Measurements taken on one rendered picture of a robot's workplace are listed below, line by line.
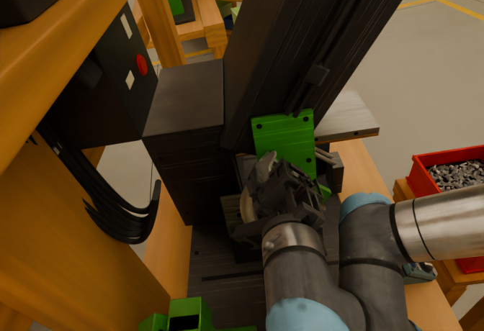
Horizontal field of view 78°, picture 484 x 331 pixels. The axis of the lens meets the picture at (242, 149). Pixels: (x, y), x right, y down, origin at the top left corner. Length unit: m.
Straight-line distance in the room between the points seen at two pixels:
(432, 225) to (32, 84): 0.40
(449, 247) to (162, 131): 0.51
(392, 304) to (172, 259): 0.61
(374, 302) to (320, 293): 0.09
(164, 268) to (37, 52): 0.69
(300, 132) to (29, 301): 0.48
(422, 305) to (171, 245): 0.61
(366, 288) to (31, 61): 0.38
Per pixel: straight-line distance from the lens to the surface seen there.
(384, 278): 0.41
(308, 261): 0.34
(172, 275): 0.86
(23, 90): 0.25
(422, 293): 0.80
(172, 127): 0.65
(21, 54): 0.27
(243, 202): 0.61
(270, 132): 0.57
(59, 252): 0.46
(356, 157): 1.01
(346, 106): 0.82
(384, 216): 0.42
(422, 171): 0.99
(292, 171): 0.44
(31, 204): 0.43
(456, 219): 0.40
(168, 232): 0.93
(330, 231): 0.83
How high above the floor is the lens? 1.61
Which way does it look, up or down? 42 degrees down
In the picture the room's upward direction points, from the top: 12 degrees counter-clockwise
